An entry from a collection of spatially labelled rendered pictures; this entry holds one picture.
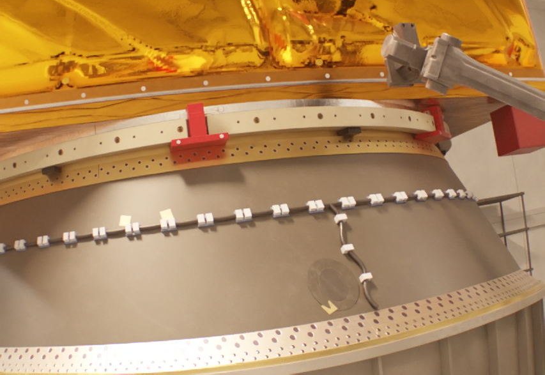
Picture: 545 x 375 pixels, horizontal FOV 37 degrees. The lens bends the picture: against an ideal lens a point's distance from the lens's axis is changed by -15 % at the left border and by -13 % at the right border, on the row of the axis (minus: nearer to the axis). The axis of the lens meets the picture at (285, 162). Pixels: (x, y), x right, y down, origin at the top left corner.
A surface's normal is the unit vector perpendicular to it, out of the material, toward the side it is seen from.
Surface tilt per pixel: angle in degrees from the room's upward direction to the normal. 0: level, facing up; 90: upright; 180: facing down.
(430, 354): 90
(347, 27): 72
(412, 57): 112
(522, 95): 91
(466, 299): 43
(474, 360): 90
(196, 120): 90
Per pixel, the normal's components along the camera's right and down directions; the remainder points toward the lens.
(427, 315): 0.25, -0.86
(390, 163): 0.51, -0.65
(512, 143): -0.91, 0.08
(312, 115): 0.47, -0.21
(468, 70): -0.46, -0.04
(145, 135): 0.06, -0.16
